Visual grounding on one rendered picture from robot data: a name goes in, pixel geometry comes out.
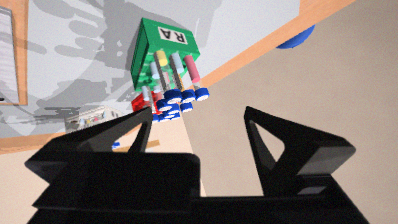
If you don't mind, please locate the red tube rack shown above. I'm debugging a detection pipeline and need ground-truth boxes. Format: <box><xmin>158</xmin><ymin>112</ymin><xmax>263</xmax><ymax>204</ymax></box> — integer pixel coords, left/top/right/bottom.
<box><xmin>131</xmin><ymin>91</ymin><xmax>158</xmax><ymax>114</ymax></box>

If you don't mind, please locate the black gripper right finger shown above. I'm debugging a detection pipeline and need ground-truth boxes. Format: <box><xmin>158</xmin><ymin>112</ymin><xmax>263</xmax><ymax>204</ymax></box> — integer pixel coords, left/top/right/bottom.
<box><xmin>244</xmin><ymin>106</ymin><xmax>356</xmax><ymax>195</ymax></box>

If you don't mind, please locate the grey bench mat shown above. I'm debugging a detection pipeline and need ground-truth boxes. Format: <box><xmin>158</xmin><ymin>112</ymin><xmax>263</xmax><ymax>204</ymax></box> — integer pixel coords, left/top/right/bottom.
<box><xmin>0</xmin><ymin>0</ymin><xmax>300</xmax><ymax>138</ymax></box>

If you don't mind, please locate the green tube rack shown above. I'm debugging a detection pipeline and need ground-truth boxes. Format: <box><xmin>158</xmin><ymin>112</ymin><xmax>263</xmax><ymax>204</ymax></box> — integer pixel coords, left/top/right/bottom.
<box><xmin>130</xmin><ymin>17</ymin><xmax>200</xmax><ymax>91</ymax></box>

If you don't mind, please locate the white test tube rack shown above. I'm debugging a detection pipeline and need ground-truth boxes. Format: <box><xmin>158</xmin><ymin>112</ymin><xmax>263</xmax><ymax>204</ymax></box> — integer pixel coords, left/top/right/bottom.
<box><xmin>64</xmin><ymin>105</ymin><xmax>122</xmax><ymax>134</ymax></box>

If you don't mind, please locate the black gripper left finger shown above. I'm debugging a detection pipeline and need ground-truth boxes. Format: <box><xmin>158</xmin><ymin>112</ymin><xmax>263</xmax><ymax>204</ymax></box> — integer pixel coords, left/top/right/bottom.
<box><xmin>39</xmin><ymin>106</ymin><xmax>153</xmax><ymax>152</ymax></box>

